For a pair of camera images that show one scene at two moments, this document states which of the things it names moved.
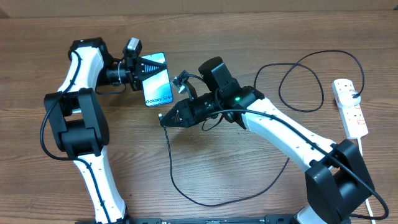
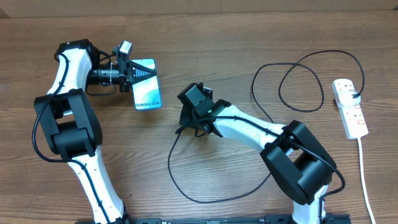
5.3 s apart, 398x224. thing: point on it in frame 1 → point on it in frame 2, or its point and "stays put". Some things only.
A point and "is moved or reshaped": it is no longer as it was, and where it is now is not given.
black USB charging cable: x=278 y=175 → x=270 y=132
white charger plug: x=346 y=98 stays put
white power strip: x=352 y=117 stays put
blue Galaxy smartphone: x=157 y=89 is moved or reshaped
